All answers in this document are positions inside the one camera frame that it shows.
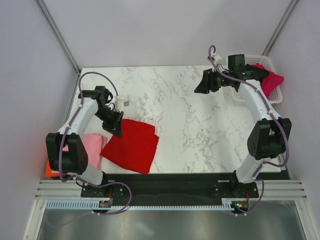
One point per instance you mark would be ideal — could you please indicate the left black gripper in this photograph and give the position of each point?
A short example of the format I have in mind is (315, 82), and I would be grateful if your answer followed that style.
(115, 127)

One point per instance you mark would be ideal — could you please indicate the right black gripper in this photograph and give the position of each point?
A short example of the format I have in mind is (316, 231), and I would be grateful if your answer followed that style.
(202, 88)

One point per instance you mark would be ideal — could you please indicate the red t shirt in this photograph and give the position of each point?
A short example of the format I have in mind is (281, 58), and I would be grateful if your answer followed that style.
(136, 149)

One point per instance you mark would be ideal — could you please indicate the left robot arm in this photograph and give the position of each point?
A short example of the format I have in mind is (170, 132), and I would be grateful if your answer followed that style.
(65, 149)

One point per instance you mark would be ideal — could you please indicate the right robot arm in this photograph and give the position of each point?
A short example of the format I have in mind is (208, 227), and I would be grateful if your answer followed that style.
(270, 134)

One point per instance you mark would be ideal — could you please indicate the folded pink t shirt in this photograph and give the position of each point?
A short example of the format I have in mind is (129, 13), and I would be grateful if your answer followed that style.
(93, 144)

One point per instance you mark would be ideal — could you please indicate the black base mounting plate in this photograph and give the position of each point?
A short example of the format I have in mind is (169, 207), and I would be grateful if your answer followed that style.
(171, 188)

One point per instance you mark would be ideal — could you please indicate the black t shirt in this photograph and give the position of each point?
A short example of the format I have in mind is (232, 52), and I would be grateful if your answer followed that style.
(259, 71)

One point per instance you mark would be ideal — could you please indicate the magenta t shirt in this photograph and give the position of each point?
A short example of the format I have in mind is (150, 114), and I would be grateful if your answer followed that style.
(271, 83)

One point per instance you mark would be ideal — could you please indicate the white plastic basket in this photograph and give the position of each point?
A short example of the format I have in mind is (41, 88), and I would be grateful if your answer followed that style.
(251, 59)

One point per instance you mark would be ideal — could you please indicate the folded orange t shirt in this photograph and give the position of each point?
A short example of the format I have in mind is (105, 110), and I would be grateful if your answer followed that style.
(49, 173)

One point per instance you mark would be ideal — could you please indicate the white slotted cable duct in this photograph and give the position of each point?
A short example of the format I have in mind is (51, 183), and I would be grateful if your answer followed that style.
(99, 205)

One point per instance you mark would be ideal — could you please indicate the right aluminium frame post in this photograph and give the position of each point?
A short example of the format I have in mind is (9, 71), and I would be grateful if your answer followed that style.
(280, 26)

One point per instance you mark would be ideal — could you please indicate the aluminium frame post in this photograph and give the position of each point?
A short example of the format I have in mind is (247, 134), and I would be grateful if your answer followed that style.
(58, 35)
(280, 26)

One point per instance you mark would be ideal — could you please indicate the aluminium front rail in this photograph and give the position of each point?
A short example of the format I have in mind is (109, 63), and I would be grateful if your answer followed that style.
(273, 190)

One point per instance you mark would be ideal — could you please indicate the left aluminium frame post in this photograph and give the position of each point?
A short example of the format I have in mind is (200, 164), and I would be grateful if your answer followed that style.
(58, 35)

